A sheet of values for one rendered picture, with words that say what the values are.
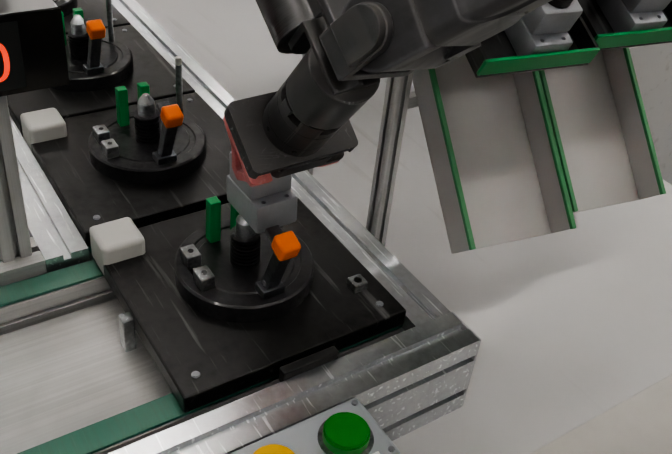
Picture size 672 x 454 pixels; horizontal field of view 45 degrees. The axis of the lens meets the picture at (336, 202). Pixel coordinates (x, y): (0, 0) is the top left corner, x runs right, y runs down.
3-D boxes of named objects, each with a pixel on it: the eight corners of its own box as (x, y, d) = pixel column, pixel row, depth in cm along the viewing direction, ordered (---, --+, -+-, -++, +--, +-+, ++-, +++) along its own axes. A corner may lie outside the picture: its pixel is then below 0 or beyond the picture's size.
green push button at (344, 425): (377, 452, 69) (380, 437, 67) (337, 471, 67) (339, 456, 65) (351, 418, 71) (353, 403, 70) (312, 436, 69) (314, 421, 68)
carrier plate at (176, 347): (404, 324, 82) (407, 308, 80) (184, 414, 70) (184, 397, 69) (286, 199, 97) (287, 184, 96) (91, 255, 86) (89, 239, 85)
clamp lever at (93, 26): (103, 68, 110) (106, 28, 104) (88, 71, 109) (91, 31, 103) (93, 49, 112) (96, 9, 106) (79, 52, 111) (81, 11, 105)
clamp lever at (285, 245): (283, 288, 78) (303, 246, 72) (265, 294, 77) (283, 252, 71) (267, 258, 79) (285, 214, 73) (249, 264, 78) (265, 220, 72)
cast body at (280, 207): (297, 222, 77) (300, 160, 73) (256, 235, 75) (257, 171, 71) (256, 178, 83) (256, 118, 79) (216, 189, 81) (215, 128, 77)
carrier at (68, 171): (280, 192, 98) (286, 102, 91) (86, 247, 87) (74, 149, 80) (196, 103, 114) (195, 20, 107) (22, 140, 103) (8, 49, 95)
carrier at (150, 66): (195, 102, 114) (194, 19, 107) (21, 138, 103) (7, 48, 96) (132, 35, 130) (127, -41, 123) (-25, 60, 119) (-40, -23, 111)
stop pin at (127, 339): (137, 349, 79) (134, 319, 77) (125, 353, 78) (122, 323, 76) (131, 339, 80) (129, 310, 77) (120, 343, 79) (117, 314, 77)
